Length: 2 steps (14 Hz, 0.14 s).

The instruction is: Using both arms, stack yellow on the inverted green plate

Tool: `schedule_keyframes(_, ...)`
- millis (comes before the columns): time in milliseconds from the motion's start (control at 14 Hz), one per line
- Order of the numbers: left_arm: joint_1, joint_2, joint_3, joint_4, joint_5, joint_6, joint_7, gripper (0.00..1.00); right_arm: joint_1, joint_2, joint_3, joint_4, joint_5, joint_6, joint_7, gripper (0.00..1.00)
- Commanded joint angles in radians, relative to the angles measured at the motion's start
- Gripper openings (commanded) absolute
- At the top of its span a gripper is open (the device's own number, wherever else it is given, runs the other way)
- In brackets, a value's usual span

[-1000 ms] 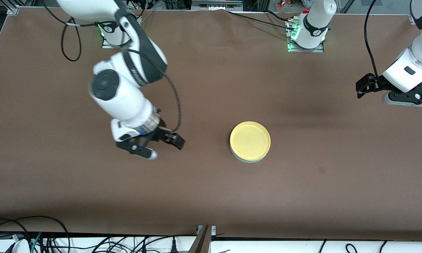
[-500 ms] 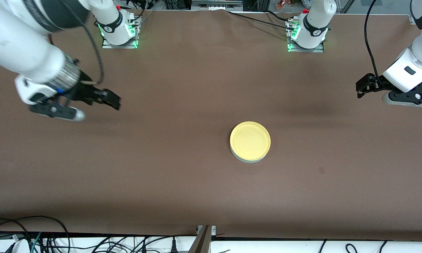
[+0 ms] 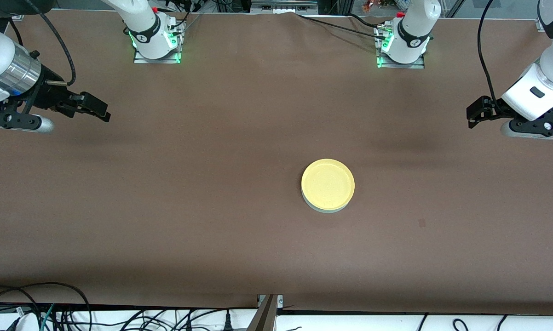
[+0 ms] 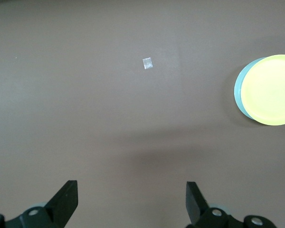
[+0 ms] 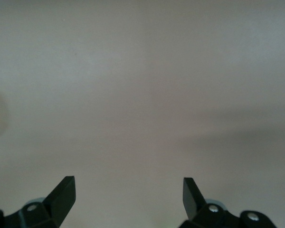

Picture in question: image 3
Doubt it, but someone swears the yellow plate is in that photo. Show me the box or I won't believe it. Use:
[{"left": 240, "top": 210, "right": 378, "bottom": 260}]
[{"left": 301, "top": 159, "right": 356, "bottom": 210}]

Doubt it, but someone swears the pale green plate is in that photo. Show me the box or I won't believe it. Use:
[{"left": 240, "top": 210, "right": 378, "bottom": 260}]
[{"left": 302, "top": 193, "right": 354, "bottom": 214}]

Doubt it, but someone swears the brown table cover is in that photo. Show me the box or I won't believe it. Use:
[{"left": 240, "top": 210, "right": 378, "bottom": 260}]
[{"left": 0, "top": 9, "right": 553, "bottom": 316}]

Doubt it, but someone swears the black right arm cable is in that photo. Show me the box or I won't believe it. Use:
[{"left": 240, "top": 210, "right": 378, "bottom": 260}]
[{"left": 9, "top": 0, "right": 77, "bottom": 88}]

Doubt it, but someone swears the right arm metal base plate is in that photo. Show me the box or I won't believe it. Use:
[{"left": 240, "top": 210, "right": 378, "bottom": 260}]
[{"left": 133, "top": 20, "right": 182, "bottom": 64}]

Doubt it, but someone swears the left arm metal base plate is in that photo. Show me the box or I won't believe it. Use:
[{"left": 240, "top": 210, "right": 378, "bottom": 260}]
[{"left": 375, "top": 25, "right": 426, "bottom": 69}]

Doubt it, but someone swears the long black table cable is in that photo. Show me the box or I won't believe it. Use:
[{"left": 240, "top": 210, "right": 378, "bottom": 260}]
[{"left": 297, "top": 14, "right": 386, "bottom": 40}]

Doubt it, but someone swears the looping black cable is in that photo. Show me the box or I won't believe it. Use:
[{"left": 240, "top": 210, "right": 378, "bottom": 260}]
[{"left": 0, "top": 282, "right": 92, "bottom": 331}]

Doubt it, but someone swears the green cable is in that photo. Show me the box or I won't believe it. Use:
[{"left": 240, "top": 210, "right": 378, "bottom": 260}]
[{"left": 40, "top": 303, "right": 56, "bottom": 331}]

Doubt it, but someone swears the small metal table bracket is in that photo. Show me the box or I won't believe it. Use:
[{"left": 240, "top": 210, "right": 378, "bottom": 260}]
[{"left": 257, "top": 294, "right": 284, "bottom": 309}]

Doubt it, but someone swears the dark aluminium frame beam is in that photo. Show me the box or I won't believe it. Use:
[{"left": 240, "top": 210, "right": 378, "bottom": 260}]
[{"left": 246, "top": 294, "right": 278, "bottom": 331}]

